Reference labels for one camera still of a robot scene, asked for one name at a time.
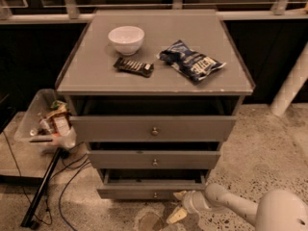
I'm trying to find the grey bottom drawer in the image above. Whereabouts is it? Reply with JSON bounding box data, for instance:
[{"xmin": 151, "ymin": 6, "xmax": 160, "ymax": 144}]
[{"xmin": 97, "ymin": 169, "xmax": 208, "ymax": 200}]

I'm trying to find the grey drawer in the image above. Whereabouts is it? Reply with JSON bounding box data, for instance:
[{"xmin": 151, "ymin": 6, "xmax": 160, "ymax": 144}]
[
  {"xmin": 97, "ymin": 169, "xmax": 208, "ymax": 200},
  {"xmin": 68, "ymin": 96, "xmax": 239, "ymax": 142},
  {"xmin": 89, "ymin": 142, "xmax": 220, "ymax": 169}
]

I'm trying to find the grey middle drawer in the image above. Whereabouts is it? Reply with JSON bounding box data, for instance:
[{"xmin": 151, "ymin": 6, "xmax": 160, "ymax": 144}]
[{"xmin": 89, "ymin": 142, "xmax": 220, "ymax": 169}]

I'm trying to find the grey drawer cabinet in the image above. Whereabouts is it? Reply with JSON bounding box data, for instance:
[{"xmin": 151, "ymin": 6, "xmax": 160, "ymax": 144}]
[{"xmin": 54, "ymin": 9, "xmax": 256, "ymax": 191}]

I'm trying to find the grey top drawer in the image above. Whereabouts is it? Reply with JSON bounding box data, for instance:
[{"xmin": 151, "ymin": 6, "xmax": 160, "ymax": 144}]
[{"xmin": 68, "ymin": 96, "xmax": 239, "ymax": 142}]

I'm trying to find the blue chip bag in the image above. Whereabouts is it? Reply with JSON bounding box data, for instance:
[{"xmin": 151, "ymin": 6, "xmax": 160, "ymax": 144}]
[{"xmin": 157, "ymin": 40, "xmax": 225, "ymax": 84}]

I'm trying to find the black candy bar wrapper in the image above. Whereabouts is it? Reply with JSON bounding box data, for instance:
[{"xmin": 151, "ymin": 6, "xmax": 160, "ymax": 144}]
[{"xmin": 114, "ymin": 58, "xmax": 154, "ymax": 78}]

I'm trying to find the brown snack packet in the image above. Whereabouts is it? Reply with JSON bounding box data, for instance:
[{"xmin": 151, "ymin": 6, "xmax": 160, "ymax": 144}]
[{"xmin": 38, "ymin": 100, "xmax": 71, "ymax": 137}]

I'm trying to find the clear plastic bin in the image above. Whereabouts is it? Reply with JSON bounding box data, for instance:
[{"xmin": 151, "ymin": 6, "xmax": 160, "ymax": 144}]
[{"xmin": 14, "ymin": 89, "xmax": 76, "ymax": 153}]

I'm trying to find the black metal pole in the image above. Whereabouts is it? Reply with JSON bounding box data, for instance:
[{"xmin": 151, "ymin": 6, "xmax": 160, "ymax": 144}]
[{"xmin": 21, "ymin": 147, "xmax": 64, "ymax": 227}]

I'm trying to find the white ceramic bowl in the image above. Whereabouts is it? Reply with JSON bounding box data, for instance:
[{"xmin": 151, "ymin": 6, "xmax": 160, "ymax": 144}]
[{"xmin": 108, "ymin": 26, "xmax": 145, "ymax": 56}]

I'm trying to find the white diagonal pillar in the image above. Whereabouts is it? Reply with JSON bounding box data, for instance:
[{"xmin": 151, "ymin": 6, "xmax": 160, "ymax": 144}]
[{"xmin": 269, "ymin": 43, "xmax": 308, "ymax": 116}]

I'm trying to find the metal window railing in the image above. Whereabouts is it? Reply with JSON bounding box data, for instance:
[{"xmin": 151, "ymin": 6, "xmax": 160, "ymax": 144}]
[{"xmin": 0, "ymin": 0, "xmax": 308, "ymax": 24}]

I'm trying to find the black floor cable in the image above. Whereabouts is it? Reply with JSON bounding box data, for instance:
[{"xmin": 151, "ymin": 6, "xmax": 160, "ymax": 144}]
[{"xmin": 2, "ymin": 130, "xmax": 91, "ymax": 231}]

